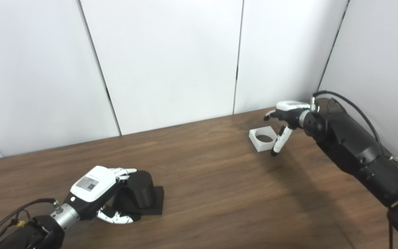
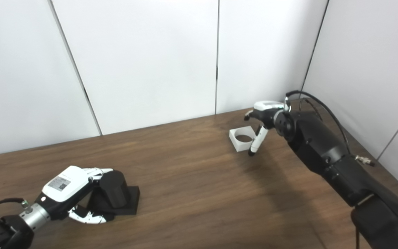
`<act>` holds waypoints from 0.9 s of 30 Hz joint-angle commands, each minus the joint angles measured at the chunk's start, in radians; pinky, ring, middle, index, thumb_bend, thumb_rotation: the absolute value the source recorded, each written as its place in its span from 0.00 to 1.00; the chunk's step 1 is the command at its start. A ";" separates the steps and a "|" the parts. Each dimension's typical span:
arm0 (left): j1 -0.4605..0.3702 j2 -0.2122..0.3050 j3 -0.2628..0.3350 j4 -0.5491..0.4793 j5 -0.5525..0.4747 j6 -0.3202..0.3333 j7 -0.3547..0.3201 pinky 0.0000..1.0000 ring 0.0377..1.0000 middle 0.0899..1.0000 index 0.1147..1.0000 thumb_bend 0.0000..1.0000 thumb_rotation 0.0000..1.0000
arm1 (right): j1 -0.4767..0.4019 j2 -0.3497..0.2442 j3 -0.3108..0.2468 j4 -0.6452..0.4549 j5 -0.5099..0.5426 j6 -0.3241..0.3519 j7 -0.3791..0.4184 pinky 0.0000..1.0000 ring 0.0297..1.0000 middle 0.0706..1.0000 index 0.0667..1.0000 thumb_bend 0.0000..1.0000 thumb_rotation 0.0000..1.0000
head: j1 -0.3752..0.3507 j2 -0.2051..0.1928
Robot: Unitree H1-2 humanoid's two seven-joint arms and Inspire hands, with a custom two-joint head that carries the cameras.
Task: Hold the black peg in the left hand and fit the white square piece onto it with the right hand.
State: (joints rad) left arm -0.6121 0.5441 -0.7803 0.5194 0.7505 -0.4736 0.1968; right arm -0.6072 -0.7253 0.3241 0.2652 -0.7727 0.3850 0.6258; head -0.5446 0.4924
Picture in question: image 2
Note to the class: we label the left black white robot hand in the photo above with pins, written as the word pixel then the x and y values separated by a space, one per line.
pixel 64 183

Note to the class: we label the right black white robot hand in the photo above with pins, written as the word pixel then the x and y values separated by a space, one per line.
pixel 268 116

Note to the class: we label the white square piece with hole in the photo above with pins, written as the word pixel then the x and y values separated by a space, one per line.
pixel 237 142

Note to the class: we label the black peg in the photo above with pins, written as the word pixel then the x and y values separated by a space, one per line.
pixel 116 190

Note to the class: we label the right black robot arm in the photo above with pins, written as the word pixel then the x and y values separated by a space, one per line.
pixel 323 145

